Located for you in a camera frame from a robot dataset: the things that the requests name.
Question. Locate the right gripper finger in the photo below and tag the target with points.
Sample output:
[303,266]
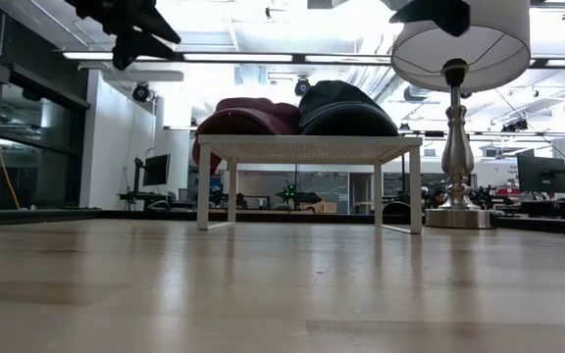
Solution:
[439,12]

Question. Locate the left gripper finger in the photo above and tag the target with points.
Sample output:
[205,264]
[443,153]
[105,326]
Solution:
[160,24]
[138,49]

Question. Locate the maroon cap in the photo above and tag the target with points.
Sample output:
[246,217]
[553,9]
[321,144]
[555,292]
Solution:
[233,125]
[268,110]

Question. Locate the blue denim cap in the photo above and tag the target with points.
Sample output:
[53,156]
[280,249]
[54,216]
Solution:
[348,126]
[331,95]

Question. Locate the black computer monitor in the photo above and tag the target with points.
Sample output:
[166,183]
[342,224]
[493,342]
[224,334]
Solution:
[157,170]
[541,174]

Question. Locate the table lamp with white shade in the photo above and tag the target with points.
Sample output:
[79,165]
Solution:
[456,157]

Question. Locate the person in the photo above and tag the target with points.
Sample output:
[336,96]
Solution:
[437,198]

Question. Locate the white perforated metal shelf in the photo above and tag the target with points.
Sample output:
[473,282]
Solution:
[309,147]

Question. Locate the distant robot with green light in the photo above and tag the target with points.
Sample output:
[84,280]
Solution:
[297,197]

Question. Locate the brown cardboard box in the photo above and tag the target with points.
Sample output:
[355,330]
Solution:
[324,207]

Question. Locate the black ceiling camera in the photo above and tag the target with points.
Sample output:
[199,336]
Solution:
[140,92]
[301,87]

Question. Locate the black aluminium table frame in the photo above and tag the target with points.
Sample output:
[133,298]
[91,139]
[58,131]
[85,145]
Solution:
[32,215]

